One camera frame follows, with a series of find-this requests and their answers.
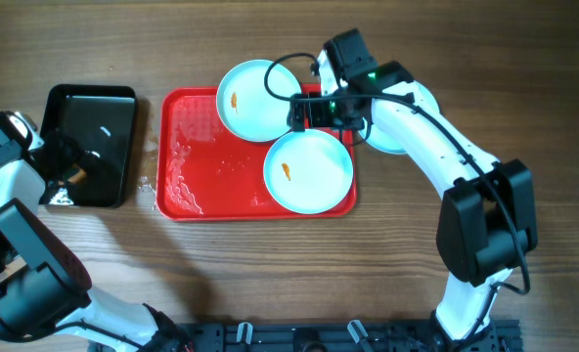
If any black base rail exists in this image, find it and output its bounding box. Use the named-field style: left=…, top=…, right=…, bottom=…
left=141, top=320, right=524, bottom=352

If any green orange sponge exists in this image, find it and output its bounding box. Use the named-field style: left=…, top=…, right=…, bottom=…
left=60, top=163, right=94, bottom=186

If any white plate top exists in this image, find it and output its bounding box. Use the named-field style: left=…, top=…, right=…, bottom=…
left=216, top=60, right=290, bottom=143

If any black water basin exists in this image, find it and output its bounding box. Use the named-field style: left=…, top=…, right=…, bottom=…
left=39, top=84, right=138, bottom=208

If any white plate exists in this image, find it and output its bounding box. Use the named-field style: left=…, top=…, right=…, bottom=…
left=216, top=60, right=290, bottom=143
left=357, top=82, right=442, bottom=156
left=263, top=129, right=354, bottom=215

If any red plastic tray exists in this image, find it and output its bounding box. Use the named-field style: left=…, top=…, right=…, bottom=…
left=155, top=83, right=359, bottom=223

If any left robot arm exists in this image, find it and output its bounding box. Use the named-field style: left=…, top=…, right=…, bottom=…
left=0, top=111, right=194, bottom=351

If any right black cable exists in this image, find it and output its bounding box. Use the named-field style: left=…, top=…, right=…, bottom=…
left=263, top=52, right=531, bottom=352

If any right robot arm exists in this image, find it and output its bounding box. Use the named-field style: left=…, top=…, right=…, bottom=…
left=288, top=62, right=538, bottom=351

